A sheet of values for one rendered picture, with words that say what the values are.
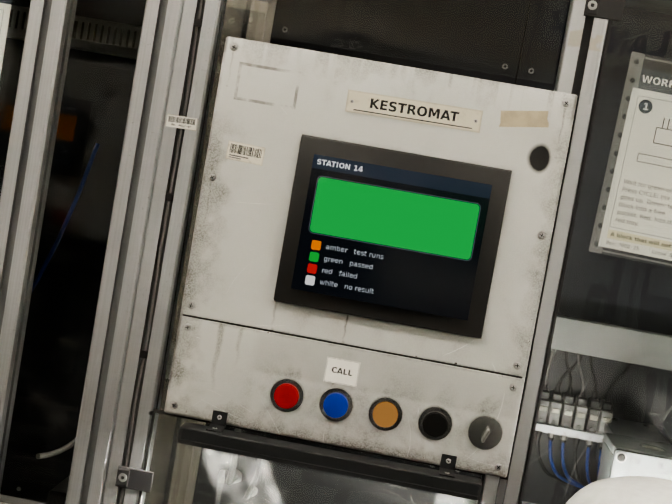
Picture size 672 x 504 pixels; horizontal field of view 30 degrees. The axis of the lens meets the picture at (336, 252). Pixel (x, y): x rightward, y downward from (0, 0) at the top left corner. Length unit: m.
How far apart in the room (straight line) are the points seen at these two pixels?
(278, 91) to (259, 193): 0.12
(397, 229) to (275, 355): 0.21
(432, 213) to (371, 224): 0.07
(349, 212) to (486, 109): 0.20
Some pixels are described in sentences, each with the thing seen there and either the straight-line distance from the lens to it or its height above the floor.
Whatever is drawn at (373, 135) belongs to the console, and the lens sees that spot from 1.49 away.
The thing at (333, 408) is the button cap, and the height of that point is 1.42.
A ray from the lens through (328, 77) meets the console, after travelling 1.49.
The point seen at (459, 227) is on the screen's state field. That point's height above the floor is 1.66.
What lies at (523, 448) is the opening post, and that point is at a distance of 1.53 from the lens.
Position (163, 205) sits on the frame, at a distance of 1.53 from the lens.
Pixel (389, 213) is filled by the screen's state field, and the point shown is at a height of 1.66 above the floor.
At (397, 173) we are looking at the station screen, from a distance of 1.46.
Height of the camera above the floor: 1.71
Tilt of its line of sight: 4 degrees down
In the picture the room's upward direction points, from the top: 10 degrees clockwise
